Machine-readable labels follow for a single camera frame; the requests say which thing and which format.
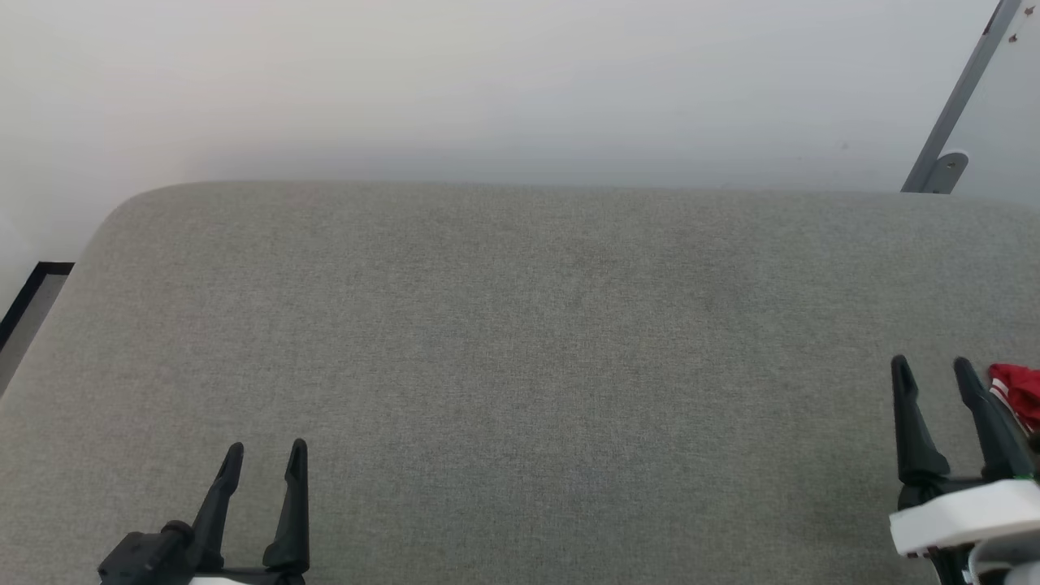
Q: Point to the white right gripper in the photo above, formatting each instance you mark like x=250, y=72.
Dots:
x=967, y=512

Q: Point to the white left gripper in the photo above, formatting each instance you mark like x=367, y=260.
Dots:
x=244, y=577

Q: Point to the red white basketball jersey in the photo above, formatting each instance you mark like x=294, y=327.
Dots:
x=1022, y=390

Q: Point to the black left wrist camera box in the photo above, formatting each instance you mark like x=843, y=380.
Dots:
x=142, y=556

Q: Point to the grey metal bracket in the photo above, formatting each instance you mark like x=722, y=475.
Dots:
x=949, y=171

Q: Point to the black frame strip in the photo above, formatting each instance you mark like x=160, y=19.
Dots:
x=36, y=284

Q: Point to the grey metal door post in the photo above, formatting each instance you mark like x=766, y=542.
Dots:
x=959, y=97

